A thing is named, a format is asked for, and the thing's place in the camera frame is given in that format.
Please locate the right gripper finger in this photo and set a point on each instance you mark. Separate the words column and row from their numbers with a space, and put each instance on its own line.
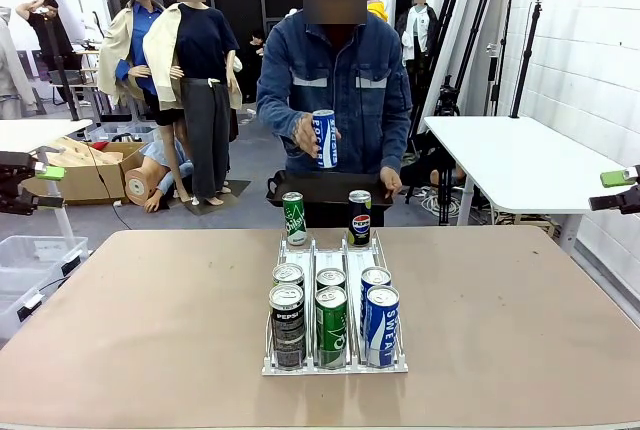
column 607, row 202
column 615, row 179

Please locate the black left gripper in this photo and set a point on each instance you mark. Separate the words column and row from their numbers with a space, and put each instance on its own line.
column 7, row 185

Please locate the blue Pocari Sweat can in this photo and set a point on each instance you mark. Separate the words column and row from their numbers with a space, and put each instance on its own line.
column 383, row 330
column 375, row 276
column 326, row 142

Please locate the black serving tray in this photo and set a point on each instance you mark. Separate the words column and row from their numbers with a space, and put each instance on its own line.
column 325, row 190

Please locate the person's left forearm denim sleeve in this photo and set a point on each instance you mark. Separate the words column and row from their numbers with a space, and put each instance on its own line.
column 398, row 142

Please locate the person's right forearm denim sleeve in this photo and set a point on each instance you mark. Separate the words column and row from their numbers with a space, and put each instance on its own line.
column 277, row 117

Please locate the seated background person dark clothes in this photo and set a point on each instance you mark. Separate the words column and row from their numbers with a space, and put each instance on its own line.
column 257, row 50

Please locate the person's torso denim jacket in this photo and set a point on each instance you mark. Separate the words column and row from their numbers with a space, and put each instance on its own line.
column 350, row 75

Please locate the person's left hand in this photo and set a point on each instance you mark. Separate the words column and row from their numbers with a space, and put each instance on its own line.
column 391, row 181

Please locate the person's right hand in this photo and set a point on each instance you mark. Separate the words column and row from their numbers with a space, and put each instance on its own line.
column 304, row 135

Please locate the brown cardboard box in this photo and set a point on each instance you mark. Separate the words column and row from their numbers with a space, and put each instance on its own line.
column 85, row 182

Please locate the clear plastic storage bin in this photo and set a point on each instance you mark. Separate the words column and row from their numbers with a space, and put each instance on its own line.
column 40, row 252
column 12, row 300

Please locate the black slanted stand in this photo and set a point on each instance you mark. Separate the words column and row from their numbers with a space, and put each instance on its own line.
column 67, row 95

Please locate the large white table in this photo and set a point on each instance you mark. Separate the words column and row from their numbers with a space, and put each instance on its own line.
column 520, row 165

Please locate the mannequin lying on floor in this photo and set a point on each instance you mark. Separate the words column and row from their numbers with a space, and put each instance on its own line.
column 145, row 182

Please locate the clear storage box with lid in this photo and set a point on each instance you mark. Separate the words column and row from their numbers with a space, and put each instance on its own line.
column 130, row 131

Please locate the grey hanging garment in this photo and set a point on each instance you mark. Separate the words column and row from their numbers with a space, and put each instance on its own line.
column 10, row 70

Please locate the black upright light stand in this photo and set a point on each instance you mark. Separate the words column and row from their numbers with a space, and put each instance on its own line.
column 525, row 60

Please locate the mannequin blue shirt beige coat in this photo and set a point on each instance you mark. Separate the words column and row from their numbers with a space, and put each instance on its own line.
column 137, row 35

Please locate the black leaning stand pole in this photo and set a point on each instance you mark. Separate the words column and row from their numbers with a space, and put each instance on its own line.
column 477, row 25
column 445, row 35

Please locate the mannequin navy top grey trousers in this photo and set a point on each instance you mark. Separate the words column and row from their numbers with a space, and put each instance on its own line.
column 200, row 45

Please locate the green Chilsung cider can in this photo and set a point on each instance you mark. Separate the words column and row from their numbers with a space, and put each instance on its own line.
column 331, row 277
column 331, row 332
column 294, row 220

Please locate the black Pepsi can lime band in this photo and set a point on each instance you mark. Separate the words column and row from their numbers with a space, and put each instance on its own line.
column 359, row 220

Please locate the mannequin white jacket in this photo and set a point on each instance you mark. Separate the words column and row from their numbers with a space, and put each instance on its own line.
column 419, row 25

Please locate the black Pepsi can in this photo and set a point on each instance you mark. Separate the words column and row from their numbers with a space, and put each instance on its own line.
column 288, row 274
column 287, row 330

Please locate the white can dispenser rack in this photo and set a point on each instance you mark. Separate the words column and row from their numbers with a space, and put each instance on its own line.
column 327, row 257

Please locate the black camera tripod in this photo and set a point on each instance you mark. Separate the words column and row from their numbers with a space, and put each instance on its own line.
column 446, row 100

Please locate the dark mannequin base plate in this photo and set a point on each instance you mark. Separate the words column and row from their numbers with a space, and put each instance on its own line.
column 235, row 190

